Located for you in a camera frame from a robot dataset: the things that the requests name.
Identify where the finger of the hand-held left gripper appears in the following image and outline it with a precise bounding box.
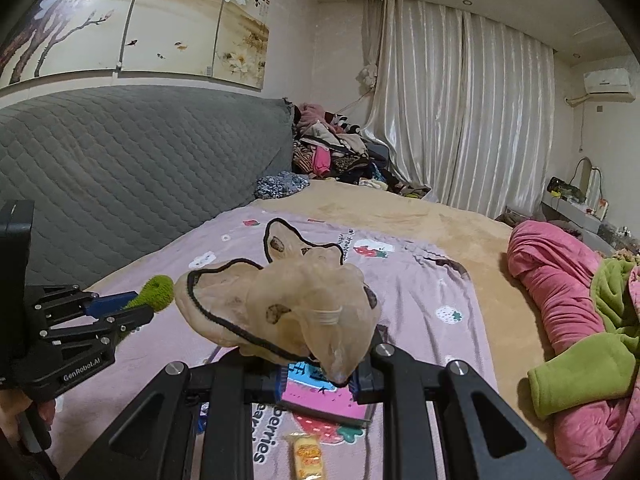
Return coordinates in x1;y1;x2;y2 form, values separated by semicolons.
25;285;141;331
40;306;155;356

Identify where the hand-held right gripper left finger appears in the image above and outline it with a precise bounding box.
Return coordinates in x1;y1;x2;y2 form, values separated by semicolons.
65;347;289;480

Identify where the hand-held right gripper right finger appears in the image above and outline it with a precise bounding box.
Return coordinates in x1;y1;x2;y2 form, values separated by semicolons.
349;344;573;480

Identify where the green fuzzy ring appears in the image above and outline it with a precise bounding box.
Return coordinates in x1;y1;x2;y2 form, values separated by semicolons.
120;275;175;333

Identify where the beige sheer stocking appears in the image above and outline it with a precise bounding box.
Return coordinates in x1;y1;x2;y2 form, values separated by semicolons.
174;217;383;388

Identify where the person's left hand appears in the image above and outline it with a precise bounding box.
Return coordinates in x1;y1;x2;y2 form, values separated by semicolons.
0;391;57;437

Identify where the pink picture book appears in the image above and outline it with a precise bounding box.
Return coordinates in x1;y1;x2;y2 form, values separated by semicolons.
277;360;376;426

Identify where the yellow snack packet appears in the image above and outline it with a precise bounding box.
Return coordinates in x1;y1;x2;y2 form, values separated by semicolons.
286;432;328;480

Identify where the pink strawberry printed blanket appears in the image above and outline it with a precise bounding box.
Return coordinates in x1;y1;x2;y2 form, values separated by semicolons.
45;207;501;480

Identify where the grey quilted headboard cover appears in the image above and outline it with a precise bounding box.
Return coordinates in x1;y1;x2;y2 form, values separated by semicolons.
0;85;296;291

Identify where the green fleece blanket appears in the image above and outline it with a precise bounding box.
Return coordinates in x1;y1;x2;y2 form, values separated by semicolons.
527;257;640;421

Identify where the pink quilt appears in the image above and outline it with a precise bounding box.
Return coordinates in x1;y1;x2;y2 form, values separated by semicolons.
506;220;640;480

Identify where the blue patterned cloth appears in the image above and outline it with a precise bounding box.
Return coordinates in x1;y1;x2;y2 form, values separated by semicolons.
255;171;311;200

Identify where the pile of clothes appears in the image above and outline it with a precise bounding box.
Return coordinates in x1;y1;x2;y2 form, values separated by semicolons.
291;101;431;200

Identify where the grey dresser shelf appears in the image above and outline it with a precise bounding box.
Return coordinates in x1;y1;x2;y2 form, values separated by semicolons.
540;195;616;256

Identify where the arched table mirror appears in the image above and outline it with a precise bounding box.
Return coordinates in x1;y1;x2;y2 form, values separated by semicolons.
572;156;603;206

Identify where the white satin curtain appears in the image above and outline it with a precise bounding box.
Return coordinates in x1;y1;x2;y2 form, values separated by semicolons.
361;0;556;221

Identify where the white air conditioner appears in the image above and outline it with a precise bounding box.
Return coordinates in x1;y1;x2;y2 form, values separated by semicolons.
582;67;635;96

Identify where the floral wall poster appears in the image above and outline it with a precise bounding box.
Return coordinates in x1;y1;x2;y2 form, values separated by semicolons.
0;0;271;92

